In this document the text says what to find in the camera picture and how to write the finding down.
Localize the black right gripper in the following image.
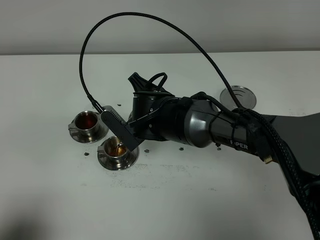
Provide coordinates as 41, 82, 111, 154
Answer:
125, 72, 185, 142

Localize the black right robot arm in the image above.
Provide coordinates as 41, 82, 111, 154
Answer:
129, 73, 320, 240

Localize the far stainless steel saucer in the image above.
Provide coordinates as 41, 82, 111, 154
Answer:
68, 112, 109, 144

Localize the stainless steel saucer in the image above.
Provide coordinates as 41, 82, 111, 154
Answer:
97, 147, 140, 171
68, 112, 109, 144

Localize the far stainless steel teacup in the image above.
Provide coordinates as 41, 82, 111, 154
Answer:
68, 110, 99, 134

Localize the stainless steel teacup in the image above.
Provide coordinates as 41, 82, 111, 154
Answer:
68, 110, 99, 134
97, 136, 130, 159

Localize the near stainless steel teacup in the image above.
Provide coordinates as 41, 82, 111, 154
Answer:
97, 136, 130, 159

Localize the near stainless steel saucer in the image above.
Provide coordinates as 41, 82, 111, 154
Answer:
97, 147, 140, 171

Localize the stainless steel teapot coaster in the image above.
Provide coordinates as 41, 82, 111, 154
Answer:
219, 85, 257, 111

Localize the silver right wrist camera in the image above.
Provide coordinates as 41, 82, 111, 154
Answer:
100, 105, 144, 151

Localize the black braided camera cable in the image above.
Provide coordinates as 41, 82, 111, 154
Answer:
79, 12, 320, 240

